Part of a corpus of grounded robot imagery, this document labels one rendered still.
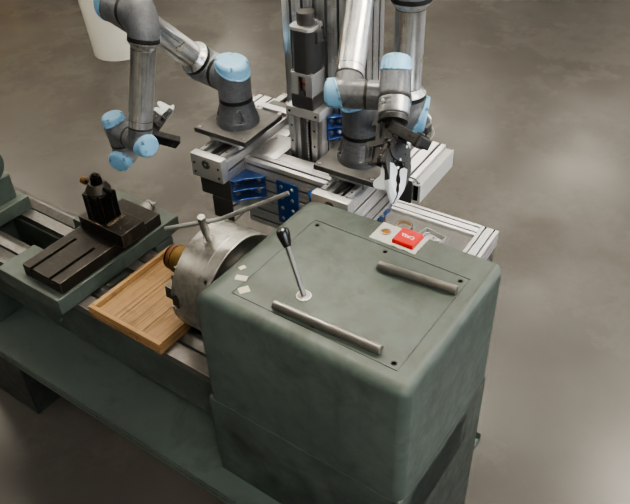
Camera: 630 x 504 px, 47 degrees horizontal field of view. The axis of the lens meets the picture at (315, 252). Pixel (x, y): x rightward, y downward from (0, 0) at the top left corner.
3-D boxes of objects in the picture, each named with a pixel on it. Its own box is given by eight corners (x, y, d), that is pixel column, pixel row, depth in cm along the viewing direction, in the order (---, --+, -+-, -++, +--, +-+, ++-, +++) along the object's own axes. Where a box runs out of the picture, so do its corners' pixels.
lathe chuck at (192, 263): (277, 281, 221) (257, 206, 198) (212, 357, 205) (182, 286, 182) (254, 270, 225) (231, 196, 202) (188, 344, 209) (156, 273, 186)
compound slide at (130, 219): (146, 232, 240) (144, 220, 237) (124, 248, 233) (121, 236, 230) (104, 213, 249) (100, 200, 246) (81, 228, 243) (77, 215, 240)
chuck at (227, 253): (286, 285, 219) (267, 210, 196) (221, 362, 204) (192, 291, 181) (277, 281, 221) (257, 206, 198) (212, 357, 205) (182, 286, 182)
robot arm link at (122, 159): (122, 154, 236) (130, 175, 242) (140, 134, 243) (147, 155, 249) (102, 151, 239) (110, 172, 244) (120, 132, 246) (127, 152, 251)
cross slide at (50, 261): (161, 224, 251) (159, 213, 248) (63, 295, 224) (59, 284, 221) (124, 208, 259) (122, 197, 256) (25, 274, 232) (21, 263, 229)
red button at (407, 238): (423, 240, 187) (423, 234, 185) (412, 252, 183) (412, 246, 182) (403, 232, 190) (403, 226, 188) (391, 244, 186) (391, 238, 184)
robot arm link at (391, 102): (416, 101, 173) (394, 90, 167) (415, 120, 172) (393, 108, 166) (392, 109, 178) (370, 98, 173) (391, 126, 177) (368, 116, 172)
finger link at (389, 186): (377, 206, 170) (379, 168, 172) (396, 202, 166) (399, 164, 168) (368, 203, 168) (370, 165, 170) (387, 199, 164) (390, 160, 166)
